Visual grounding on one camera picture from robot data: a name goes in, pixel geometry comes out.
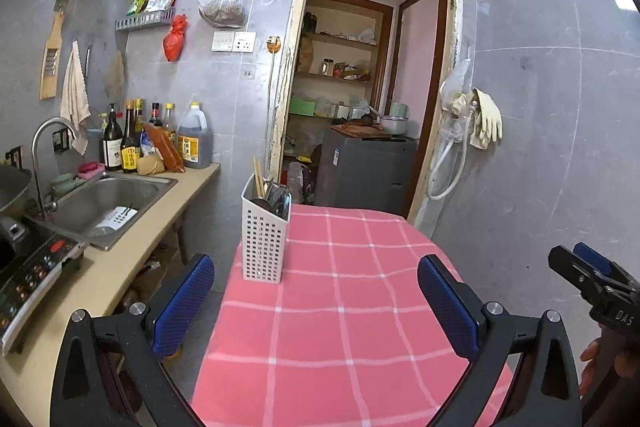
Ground wooden chopstick with red tip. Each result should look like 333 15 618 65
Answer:
254 158 266 199

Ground stainless steel fork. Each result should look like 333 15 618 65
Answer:
267 182 291 219

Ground wooden chopstick with blue tip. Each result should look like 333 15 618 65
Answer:
252 156 264 198

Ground person's right hand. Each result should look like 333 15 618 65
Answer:
578 338 640 398

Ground pink plaid tablecloth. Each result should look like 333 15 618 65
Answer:
191 204 514 427

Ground stainless steel sink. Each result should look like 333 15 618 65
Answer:
42 172 177 251

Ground white perforated utensil holder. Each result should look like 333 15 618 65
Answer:
241 174 292 284

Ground induction cooktop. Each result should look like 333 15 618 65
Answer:
1 225 87 357

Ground dark grey cabinet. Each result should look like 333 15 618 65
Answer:
314 129 418 215

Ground chrome faucet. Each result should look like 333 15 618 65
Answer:
30 116 77 220

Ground large oil jug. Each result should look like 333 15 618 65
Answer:
177 102 213 169

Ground dark soy sauce bottle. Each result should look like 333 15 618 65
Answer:
102 103 122 171

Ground cream rubber gloves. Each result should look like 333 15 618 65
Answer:
449 88 503 150

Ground metal pot on cabinet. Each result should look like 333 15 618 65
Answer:
369 106 409 136

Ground black wok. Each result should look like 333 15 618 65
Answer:
0 165 32 218

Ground hanging dish towel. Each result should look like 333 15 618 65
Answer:
60 41 91 156

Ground green box on shelf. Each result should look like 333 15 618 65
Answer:
288 98 316 117

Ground red plastic bag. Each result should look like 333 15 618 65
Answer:
163 14 188 62

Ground wooden grater board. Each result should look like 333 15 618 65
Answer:
39 0 68 100

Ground orange plug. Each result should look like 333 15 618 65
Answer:
266 36 281 54

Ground clear bag of dried goods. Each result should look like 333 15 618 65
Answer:
198 0 247 29

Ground white hose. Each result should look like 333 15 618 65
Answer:
425 106 476 202

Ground wall switch and socket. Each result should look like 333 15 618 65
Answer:
210 30 256 53

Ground grey wall shelf rack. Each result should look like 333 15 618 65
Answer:
114 6 176 31

